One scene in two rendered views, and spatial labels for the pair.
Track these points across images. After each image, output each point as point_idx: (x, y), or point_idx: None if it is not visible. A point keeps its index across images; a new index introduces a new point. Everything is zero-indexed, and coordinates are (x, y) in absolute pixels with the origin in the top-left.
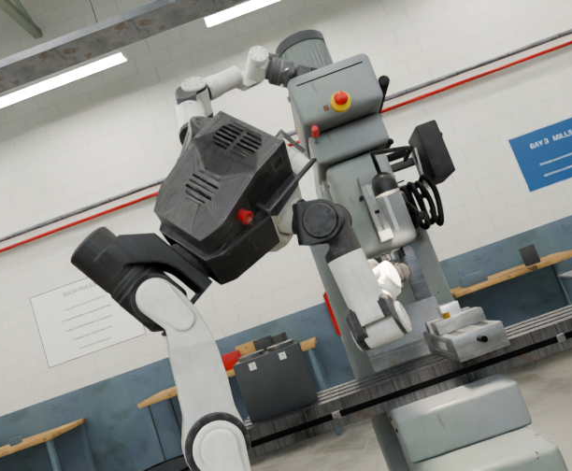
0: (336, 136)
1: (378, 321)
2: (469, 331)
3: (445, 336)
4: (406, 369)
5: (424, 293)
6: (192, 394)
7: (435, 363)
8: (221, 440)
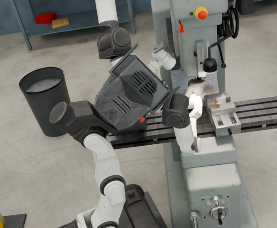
0: (191, 18)
1: None
2: (225, 125)
3: (213, 121)
4: None
5: None
6: (104, 170)
7: (205, 126)
8: (115, 188)
